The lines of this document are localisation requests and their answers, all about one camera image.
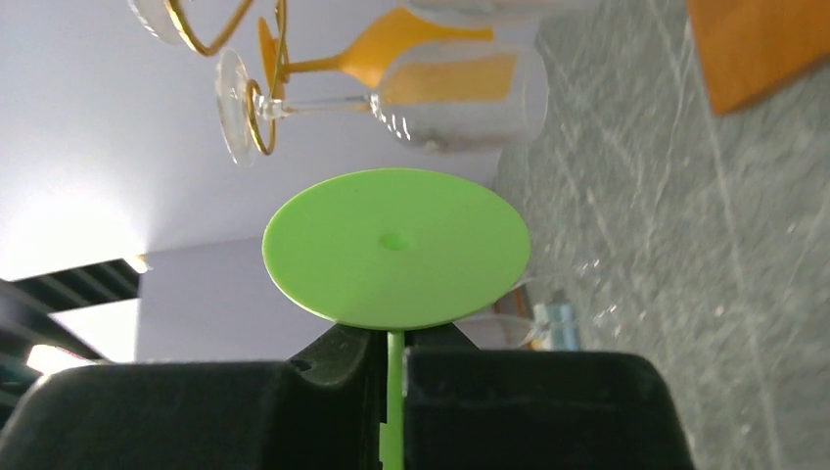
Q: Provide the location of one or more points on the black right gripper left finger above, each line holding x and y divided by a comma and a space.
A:
319, 409

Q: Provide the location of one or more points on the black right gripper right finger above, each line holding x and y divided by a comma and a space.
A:
468, 408

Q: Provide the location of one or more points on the green plastic wine glass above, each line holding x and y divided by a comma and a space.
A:
395, 250

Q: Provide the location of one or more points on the clear wine glass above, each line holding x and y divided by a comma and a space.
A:
156, 18
439, 98

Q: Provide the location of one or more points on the yellow plastic wine glass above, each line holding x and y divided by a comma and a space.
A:
366, 58

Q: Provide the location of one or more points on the gold wire rack wooden base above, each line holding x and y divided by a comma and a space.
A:
747, 49

